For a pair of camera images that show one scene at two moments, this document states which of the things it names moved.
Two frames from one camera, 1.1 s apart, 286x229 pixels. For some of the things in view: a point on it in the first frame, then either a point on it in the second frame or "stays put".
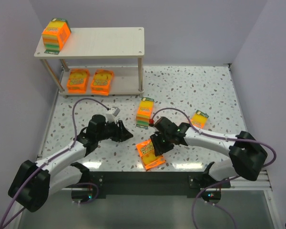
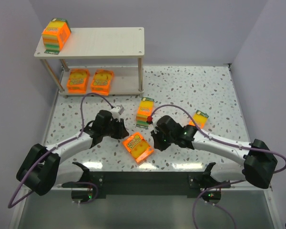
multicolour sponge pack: (55, 35) stays put
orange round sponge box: (101, 82) stays put
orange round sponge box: (146, 150) -> (136, 145)
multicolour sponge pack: (144, 112) stays put
